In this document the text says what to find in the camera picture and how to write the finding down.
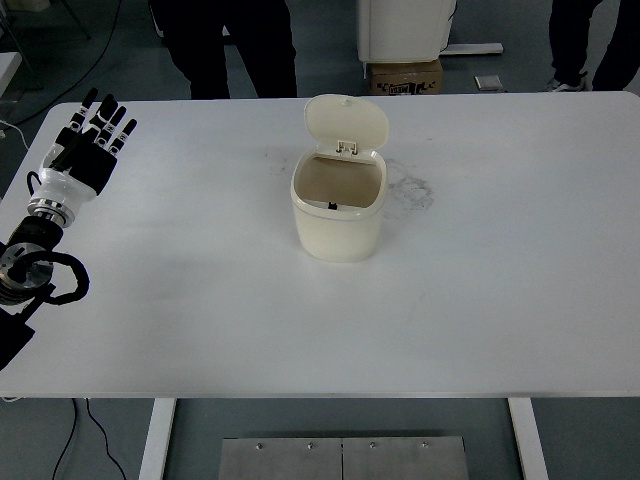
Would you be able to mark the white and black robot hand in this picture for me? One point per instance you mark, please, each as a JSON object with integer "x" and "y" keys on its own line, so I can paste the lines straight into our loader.
{"x": 80, "y": 165}

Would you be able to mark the cream plastic trash bin with lid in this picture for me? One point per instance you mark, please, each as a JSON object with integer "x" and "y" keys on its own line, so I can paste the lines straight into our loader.
{"x": 337, "y": 235}

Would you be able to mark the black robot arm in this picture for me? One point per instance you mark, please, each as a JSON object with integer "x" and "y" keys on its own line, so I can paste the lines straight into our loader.
{"x": 25, "y": 265}

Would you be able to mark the person in dark trousers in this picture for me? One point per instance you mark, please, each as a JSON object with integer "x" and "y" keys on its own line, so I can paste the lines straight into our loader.
{"x": 220, "y": 45}

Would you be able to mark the white table leg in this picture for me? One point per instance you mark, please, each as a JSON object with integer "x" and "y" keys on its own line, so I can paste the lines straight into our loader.
{"x": 157, "y": 440}
{"x": 529, "y": 440}

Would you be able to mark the brown cardboard box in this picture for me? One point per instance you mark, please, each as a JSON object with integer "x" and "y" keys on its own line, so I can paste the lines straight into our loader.
{"x": 407, "y": 77}

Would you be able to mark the white rounded appliance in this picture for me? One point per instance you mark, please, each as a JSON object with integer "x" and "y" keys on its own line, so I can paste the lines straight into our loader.
{"x": 405, "y": 30}

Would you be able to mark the grey metal plate with screws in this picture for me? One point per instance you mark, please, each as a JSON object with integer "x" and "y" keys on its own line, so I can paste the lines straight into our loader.
{"x": 280, "y": 460}
{"x": 405, "y": 460}

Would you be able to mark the white table foot bar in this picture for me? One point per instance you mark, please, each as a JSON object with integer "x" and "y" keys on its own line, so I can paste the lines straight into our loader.
{"x": 475, "y": 48}

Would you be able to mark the small grey square floor plate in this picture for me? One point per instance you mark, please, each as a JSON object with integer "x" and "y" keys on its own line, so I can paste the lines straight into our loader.
{"x": 489, "y": 82}

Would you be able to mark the person with white shoes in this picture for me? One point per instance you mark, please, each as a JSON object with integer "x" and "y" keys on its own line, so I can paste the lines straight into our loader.
{"x": 570, "y": 30}

